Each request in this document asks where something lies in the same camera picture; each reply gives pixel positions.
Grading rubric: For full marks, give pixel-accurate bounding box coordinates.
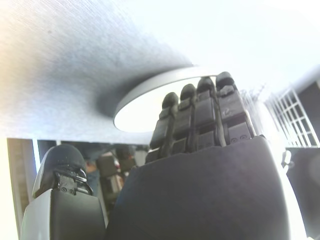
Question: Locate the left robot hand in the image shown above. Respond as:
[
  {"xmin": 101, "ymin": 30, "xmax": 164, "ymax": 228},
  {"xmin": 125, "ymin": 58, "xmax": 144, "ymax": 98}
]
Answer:
[{"xmin": 19, "ymin": 71, "xmax": 308, "ymax": 240}]

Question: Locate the white plate with dark rim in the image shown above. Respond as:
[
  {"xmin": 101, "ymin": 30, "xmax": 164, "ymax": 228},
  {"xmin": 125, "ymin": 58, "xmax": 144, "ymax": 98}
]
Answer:
[{"xmin": 112, "ymin": 65, "xmax": 223, "ymax": 134}]

